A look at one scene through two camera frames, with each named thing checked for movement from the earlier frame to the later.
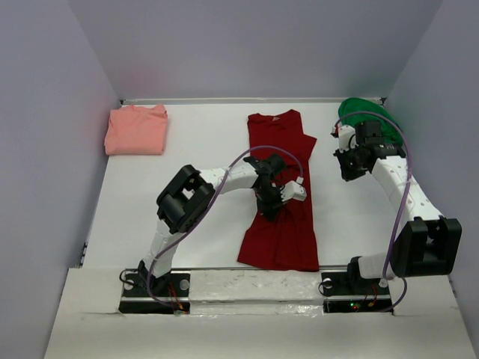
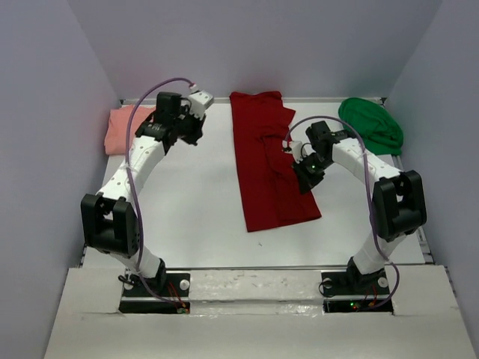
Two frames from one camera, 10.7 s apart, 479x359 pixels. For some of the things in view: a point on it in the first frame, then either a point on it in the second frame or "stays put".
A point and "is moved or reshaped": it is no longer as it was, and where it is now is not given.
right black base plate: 348,292 stays put
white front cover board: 254,314 stays put
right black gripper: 346,173 -> 306,182
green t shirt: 355,111 stays put
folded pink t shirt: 136,131 stays put
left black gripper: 268,212 -> 194,138
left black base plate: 144,293 stays put
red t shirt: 288,241 is moved or reshaped
